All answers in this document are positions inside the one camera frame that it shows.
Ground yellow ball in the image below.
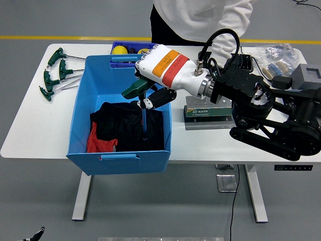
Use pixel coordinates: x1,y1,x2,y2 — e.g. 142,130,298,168
111,45,128,55

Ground large metal floor plate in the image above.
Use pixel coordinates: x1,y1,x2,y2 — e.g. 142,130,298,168
216,174,238,193

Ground white table leg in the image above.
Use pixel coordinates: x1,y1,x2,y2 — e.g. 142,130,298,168
72,173,93,221
244,164,269,223

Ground orange cloth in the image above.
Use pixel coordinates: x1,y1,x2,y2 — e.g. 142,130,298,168
86,122,118,153

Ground black cloth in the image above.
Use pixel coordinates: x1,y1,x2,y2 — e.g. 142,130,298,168
89,101,165,153

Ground beige resistor tape strips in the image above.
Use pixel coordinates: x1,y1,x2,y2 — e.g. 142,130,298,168
262,61,289,79

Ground black power adapter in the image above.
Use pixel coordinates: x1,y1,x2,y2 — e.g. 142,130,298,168
271,75,293,90

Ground black table control panel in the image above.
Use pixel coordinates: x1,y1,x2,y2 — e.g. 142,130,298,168
273,164,313,171

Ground large blue plastic box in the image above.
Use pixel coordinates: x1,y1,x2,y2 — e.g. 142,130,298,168
65,54,172,176

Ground large green T-handle hex key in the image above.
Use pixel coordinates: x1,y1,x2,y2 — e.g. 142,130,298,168
121,77,158,141

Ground black adapter cord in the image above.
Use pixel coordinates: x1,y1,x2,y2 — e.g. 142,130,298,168
240,46,273,82

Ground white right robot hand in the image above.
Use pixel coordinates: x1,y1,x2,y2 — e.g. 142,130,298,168
134,44,211,110

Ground small dark blue bin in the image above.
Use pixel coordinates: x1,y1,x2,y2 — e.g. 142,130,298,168
110,41,158,69

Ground black looped floor cable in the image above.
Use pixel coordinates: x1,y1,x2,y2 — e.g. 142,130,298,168
292,0,321,12

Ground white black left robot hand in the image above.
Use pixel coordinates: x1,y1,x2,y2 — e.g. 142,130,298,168
22,226,46,241

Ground grey square box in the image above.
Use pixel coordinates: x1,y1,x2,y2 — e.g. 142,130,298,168
290,63,321,91

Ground clear plastic parts bag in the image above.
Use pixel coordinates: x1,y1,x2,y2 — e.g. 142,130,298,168
255,42,301,78

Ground person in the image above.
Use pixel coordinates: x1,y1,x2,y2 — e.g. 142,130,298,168
149,0,254,58

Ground green metal hex key stand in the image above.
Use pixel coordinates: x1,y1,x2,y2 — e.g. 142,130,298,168
183,95,238,131

